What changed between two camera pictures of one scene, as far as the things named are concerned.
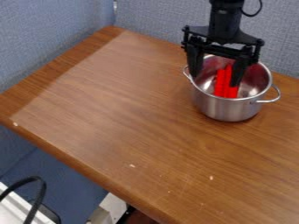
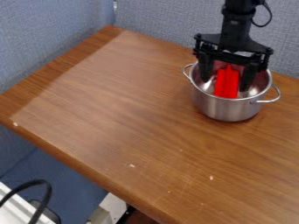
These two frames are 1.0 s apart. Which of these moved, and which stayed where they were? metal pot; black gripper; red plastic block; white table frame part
Moved: black gripper
Stayed: red plastic block; white table frame part; metal pot
